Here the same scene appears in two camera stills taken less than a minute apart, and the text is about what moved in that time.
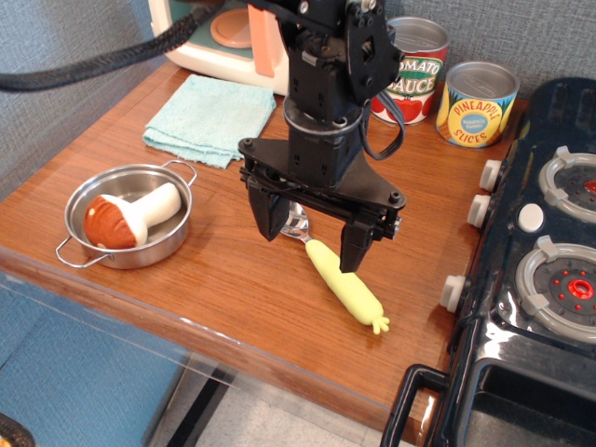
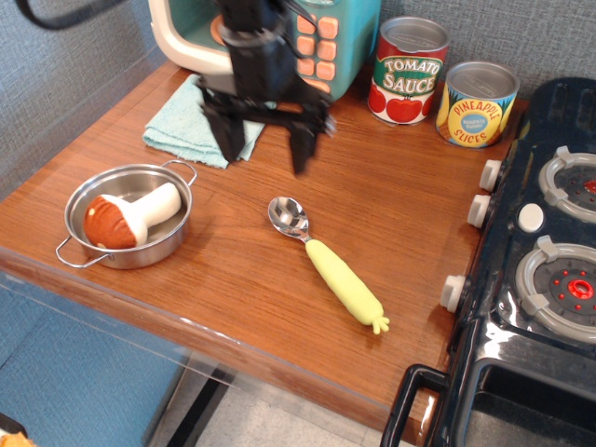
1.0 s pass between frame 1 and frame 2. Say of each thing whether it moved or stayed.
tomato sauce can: stayed
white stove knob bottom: stayed
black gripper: moved
